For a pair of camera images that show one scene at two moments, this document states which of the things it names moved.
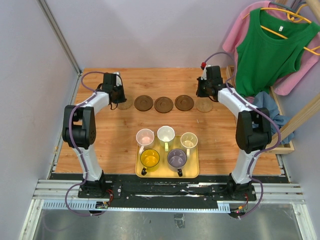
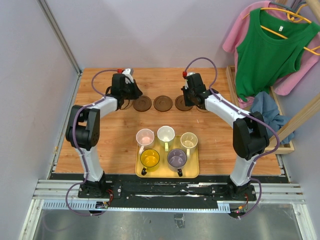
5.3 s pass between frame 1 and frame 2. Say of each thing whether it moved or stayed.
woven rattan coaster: stayed
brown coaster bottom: stayed
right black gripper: moved
